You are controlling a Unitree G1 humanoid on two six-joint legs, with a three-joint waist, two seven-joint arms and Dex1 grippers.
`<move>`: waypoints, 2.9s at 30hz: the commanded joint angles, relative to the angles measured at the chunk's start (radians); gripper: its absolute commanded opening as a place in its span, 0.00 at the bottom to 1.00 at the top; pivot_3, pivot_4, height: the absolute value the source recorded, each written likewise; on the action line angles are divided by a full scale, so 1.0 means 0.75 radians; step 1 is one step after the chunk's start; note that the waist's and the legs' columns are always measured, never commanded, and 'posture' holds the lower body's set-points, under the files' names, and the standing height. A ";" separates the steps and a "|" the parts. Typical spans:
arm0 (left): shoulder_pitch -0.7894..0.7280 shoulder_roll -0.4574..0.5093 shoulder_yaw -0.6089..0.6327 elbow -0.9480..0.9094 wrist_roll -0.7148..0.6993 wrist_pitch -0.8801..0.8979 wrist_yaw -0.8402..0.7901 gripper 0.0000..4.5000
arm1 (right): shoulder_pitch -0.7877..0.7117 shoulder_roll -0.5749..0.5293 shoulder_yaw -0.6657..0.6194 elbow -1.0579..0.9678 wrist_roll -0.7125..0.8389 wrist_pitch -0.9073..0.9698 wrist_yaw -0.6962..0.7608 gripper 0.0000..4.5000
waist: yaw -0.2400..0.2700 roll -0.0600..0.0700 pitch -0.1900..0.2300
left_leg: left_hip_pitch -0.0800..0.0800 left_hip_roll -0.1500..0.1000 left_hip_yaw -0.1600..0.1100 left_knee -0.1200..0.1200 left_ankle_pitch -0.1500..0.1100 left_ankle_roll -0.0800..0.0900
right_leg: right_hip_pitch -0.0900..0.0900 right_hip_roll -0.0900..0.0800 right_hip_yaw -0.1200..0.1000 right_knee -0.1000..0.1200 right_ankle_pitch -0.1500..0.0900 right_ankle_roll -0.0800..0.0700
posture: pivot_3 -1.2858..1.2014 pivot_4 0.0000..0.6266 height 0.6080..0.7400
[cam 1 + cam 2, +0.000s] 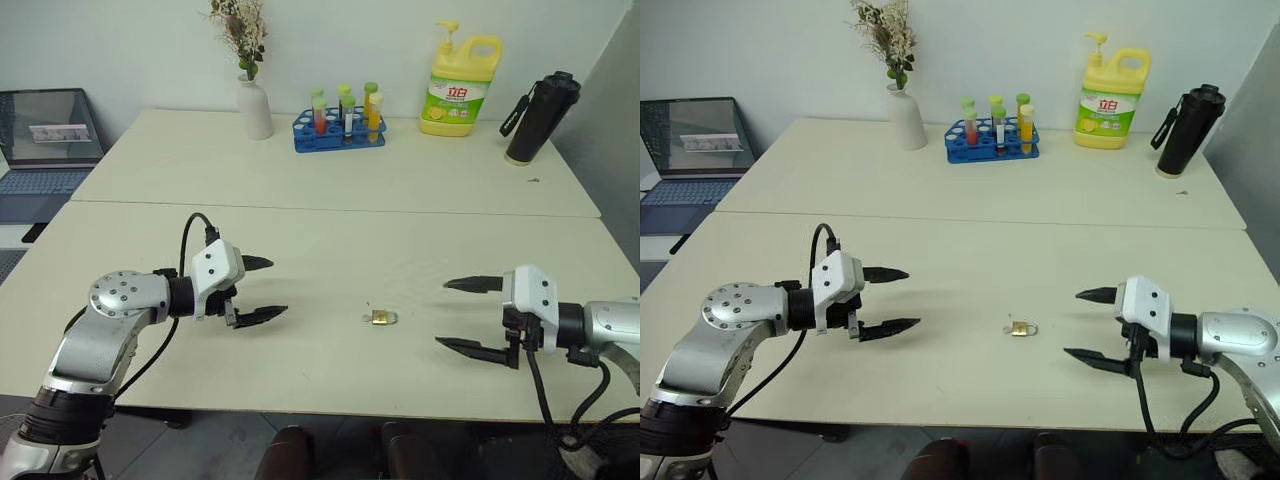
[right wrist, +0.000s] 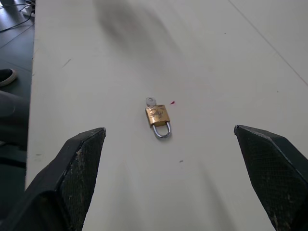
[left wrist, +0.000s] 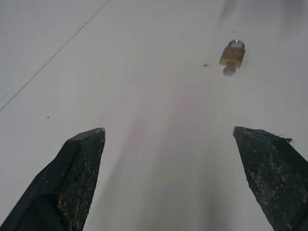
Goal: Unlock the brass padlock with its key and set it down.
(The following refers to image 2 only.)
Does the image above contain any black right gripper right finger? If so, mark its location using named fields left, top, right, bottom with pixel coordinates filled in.
left=233, top=124, right=308, bottom=231

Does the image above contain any white power strip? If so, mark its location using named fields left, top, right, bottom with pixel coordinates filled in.
left=22, top=1, right=36, bottom=17

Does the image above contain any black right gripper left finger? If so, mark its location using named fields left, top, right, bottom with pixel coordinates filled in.
left=0, top=127, right=107, bottom=231

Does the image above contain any brass padlock with steel shackle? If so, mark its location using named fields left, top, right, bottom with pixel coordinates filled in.
left=145, top=104, right=172, bottom=140

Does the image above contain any black cable on floor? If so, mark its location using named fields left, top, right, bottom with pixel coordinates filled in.
left=0, top=13, right=34, bottom=33

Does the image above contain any dark shoe with white sole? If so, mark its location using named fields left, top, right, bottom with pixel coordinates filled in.
left=0, top=68, right=17, bottom=88

